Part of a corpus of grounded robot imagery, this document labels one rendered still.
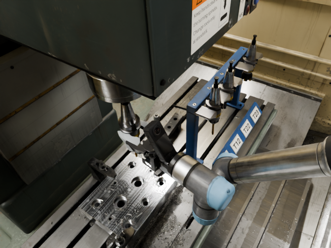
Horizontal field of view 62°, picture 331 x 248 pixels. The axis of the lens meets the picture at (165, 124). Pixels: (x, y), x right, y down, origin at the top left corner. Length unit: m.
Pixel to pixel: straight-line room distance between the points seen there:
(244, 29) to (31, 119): 1.16
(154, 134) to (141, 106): 1.27
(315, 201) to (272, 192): 0.23
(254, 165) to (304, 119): 0.95
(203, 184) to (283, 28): 1.08
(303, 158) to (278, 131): 0.94
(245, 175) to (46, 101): 0.77
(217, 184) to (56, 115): 0.76
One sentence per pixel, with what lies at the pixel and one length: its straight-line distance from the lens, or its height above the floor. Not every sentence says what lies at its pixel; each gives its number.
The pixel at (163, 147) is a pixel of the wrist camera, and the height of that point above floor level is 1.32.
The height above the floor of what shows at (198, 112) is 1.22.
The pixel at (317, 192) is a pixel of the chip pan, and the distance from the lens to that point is 1.54.
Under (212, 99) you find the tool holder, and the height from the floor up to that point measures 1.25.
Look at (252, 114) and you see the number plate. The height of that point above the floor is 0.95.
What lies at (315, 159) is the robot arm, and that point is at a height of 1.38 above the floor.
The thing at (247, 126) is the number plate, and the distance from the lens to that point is 1.32.
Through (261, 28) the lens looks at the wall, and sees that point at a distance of 1.60.
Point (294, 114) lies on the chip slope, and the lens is 1.67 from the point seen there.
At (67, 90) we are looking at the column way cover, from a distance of 1.19.
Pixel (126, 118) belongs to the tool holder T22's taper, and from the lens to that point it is 0.77.
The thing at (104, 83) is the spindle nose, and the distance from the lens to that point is 0.62.
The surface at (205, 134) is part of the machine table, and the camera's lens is 1.31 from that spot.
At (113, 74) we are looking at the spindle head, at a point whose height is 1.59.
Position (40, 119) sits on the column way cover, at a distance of 1.16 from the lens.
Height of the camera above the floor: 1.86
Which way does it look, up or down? 45 degrees down
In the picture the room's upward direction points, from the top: 4 degrees counter-clockwise
